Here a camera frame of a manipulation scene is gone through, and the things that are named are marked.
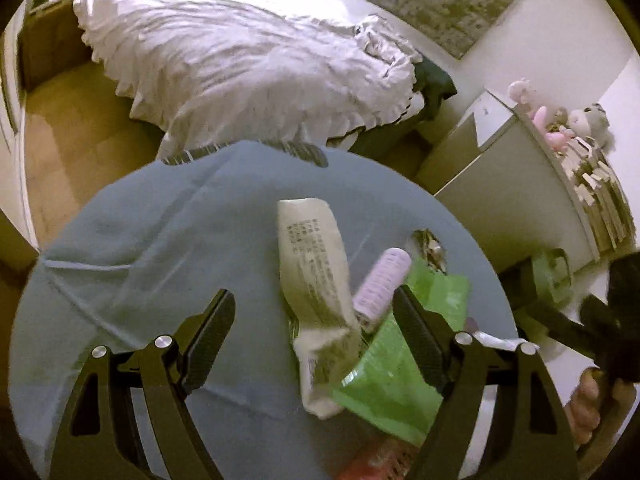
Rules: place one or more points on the red snack packet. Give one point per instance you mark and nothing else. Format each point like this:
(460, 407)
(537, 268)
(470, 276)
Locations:
(380, 462)

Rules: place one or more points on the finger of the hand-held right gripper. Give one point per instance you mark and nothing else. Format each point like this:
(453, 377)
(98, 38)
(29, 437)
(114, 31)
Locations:
(555, 310)

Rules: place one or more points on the white cabinet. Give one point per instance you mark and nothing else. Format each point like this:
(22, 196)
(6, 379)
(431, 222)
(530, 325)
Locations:
(515, 195)

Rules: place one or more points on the dark bed base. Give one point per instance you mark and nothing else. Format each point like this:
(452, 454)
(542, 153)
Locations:
(385, 137)

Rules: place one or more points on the bright pink plush toy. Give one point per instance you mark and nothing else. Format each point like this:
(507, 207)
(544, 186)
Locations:
(552, 132)

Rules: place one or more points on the grey plush toy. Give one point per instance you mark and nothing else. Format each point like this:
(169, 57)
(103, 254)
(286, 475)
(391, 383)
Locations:
(592, 122)

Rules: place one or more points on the person's right hand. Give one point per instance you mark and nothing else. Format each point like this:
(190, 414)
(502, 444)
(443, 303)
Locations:
(582, 407)

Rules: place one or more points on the shiny foil wrapper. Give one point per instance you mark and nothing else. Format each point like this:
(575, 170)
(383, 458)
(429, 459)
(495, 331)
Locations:
(431, 252)

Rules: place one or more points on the dark green cloth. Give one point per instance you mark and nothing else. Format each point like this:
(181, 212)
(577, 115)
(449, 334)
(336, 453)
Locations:
(435, 82)

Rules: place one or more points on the green plastic bag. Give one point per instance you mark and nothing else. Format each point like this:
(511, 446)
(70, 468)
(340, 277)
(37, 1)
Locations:
(395, 375)

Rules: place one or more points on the white printed wrapper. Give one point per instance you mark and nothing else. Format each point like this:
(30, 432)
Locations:
(315, 280)

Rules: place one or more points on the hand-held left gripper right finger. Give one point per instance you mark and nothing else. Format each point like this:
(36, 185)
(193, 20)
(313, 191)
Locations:
(420, 340)

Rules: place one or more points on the black white striped fabric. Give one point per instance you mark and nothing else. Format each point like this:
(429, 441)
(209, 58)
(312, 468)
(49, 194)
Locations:
(300, 151)

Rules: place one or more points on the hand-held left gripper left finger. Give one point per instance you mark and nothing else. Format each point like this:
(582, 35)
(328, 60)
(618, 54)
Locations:
(207, 345)

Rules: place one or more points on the stack of books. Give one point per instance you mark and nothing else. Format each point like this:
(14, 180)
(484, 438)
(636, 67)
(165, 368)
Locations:
(602, 200)

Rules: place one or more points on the purple hair roller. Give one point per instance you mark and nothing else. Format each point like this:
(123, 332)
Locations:
(381, 285)

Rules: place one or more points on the pale pink plush toy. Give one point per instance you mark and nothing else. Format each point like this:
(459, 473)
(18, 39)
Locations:
(521, 91)

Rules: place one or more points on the brown cardboard box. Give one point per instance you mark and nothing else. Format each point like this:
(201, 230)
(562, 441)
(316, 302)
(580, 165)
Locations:
(52, 45)

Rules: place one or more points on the bed with white ruffled duvet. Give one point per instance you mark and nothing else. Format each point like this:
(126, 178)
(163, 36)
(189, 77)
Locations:
(225, 60)

